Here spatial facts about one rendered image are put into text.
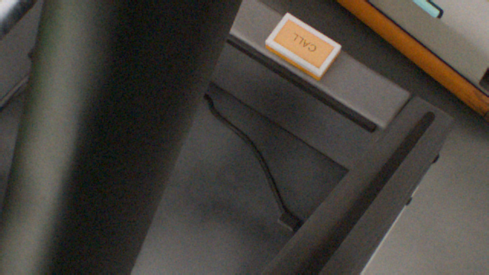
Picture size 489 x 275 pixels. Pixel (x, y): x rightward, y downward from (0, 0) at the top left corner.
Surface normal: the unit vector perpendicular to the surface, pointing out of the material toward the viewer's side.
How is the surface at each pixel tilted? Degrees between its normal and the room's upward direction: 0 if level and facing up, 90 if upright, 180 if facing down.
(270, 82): 90
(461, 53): 90
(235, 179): 0
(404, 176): 43
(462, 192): 0
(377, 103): 0
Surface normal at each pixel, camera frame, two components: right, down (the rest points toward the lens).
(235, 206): 0.02, -0.33
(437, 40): -0.67, 0.69
